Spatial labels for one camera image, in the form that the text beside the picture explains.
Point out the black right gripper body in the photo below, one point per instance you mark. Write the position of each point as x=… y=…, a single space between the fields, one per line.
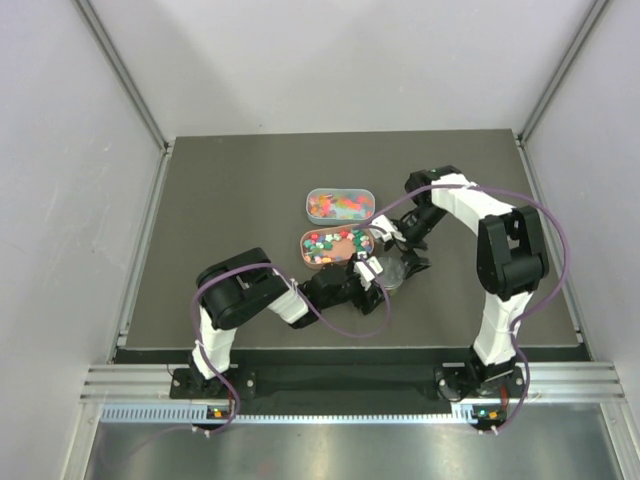
x=422 y=221

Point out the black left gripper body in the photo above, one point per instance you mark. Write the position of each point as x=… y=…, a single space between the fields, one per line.
x=364 y=293

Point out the white round jar lid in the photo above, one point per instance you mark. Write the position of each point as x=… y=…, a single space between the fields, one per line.
x=392 y=274

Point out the pink oval candy box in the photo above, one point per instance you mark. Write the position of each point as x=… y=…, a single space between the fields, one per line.
x=334 y=245

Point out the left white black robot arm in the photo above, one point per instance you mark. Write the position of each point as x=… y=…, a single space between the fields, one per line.
x=231 y=293

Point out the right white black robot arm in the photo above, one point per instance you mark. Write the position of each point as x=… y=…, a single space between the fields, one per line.
x=511 y=260

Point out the clear oval gummy box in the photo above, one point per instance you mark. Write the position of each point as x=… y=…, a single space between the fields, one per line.
x=339 y=206

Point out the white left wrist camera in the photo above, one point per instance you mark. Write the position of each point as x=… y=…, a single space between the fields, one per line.
x=368 y=268

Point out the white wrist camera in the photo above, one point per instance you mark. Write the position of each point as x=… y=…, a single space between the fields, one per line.
x=368 y=268
x=384 y=230

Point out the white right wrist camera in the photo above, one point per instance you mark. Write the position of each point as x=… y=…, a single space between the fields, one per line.
x=384 y=230

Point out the grey slotted cable duct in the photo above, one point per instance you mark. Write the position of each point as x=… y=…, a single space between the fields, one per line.
x=213 y=415

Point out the right aluminium corner post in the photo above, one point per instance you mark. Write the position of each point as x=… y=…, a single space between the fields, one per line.
x=594 y=13

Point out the aluminium corner post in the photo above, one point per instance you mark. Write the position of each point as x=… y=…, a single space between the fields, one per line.
x=101 y=36
x=594 y=13

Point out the left aluminium corner post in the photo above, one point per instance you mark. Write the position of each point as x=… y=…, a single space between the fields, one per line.
x=101 y=36

